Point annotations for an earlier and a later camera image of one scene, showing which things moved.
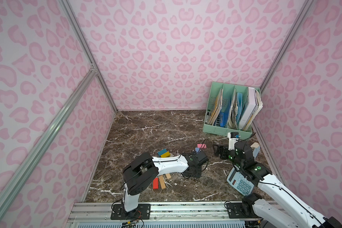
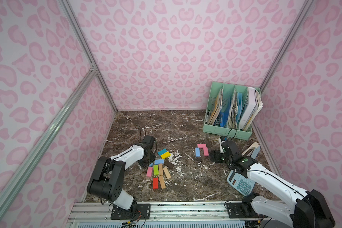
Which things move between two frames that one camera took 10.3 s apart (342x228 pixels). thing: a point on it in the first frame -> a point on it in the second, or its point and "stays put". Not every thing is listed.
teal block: (162, 152) stays put
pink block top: (202, 146) stays put
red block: (156, 183) stays put
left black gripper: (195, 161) -> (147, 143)
